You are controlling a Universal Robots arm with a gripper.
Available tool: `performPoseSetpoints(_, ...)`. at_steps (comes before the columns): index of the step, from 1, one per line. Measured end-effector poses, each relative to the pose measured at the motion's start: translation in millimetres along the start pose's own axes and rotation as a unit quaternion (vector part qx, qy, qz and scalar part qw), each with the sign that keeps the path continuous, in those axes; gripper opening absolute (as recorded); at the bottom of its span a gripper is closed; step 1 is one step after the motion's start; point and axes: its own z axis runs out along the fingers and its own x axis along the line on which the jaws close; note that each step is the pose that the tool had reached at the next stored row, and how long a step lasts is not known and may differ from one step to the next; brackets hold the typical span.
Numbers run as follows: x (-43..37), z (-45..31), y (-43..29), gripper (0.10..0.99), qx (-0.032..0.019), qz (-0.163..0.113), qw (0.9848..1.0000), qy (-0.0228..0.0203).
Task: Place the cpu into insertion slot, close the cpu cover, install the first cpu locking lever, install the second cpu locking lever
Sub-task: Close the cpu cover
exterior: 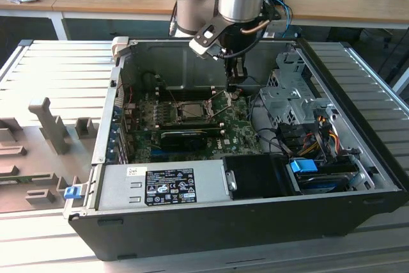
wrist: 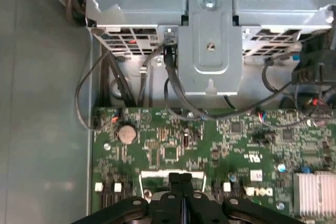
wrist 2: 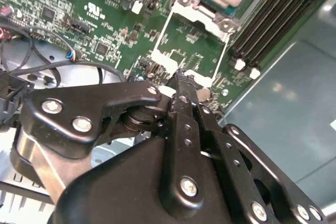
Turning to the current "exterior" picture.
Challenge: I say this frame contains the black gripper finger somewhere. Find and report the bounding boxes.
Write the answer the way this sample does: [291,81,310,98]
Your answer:
[224,57,249,95]

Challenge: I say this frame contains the silver green CPU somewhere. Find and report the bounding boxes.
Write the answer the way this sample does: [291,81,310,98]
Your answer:
[180,103,206,118]

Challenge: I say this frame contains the silver locking lever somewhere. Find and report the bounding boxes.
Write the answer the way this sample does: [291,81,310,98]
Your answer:
[168,87,182,110]

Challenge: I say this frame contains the CPU socket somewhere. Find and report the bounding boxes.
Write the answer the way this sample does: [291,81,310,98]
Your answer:
[171,99,215,123]

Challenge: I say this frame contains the copper coloured tube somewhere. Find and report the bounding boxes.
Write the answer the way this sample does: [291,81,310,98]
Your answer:
[240,19,270,36]

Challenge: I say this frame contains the silver metal disk bay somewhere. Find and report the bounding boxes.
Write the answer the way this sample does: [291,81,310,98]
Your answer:
[258,49,341,133]

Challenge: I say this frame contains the green motherboard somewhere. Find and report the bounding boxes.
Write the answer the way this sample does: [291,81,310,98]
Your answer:
[126,90,268,164]

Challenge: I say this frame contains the black graphics card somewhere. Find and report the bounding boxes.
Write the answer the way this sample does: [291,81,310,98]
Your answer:
[158,130,208,153]

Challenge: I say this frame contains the hard disk in blue carrier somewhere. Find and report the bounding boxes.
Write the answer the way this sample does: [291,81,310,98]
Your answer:
[288,157,361,194]

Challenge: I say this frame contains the black label sticker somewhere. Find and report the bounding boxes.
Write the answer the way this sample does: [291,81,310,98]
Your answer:
[144,167,196,207]

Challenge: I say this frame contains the black PC case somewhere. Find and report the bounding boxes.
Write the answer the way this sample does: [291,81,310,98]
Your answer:
[62,36,409,263]

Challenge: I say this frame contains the silver power supply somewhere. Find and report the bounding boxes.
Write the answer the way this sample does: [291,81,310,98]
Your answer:
[95,159,233,212]

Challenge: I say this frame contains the blue case latch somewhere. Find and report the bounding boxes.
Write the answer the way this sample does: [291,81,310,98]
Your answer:
[63,185,81,200]

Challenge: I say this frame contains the grey parts rack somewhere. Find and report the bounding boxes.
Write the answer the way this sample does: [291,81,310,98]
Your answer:
[0,96,100,215]

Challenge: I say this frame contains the green RAM stick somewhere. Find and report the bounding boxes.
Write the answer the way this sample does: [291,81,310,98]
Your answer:
[0,173,52,184]

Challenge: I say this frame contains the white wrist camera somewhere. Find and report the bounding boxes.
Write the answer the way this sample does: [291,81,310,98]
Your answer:
[188,22,226,60]

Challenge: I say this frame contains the blue cable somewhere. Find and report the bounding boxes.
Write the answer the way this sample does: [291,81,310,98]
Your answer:
[270,0,297,36]

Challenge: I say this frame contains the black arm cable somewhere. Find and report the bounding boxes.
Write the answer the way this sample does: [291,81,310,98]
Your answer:
[168,0,180,37]

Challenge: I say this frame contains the black plastic duct cover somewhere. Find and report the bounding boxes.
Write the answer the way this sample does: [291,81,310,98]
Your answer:
[221,153,297,201]

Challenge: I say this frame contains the yellow orange power wires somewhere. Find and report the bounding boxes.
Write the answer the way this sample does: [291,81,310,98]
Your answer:
[300,127,341,159]

